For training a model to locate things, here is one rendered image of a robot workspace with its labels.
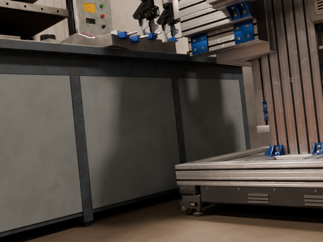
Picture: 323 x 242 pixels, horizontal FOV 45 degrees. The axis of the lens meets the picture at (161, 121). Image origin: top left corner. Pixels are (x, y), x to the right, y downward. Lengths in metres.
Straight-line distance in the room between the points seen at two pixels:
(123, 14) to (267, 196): 4.54
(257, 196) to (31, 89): 1.00
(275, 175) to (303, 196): 0.12
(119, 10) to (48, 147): 4.29
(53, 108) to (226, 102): 1.21
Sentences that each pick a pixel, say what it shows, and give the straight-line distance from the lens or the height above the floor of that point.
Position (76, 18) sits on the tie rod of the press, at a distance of 2.83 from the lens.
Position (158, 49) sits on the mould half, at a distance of 2.18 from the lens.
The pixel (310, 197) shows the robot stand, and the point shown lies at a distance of 1.48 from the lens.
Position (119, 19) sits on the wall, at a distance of 5.80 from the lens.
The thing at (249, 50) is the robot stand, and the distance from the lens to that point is 1.82.
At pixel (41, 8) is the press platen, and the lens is 2.81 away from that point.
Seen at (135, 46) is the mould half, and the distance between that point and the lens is 2.00.
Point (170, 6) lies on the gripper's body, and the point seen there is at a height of 1.13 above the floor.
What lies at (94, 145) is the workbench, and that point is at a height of 0.35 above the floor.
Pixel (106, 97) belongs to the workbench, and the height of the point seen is 0.57.
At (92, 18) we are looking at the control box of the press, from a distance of 3.07.
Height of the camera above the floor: 0.39
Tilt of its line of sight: 1 degrees up
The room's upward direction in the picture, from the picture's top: 6 degrees counter-clockwise
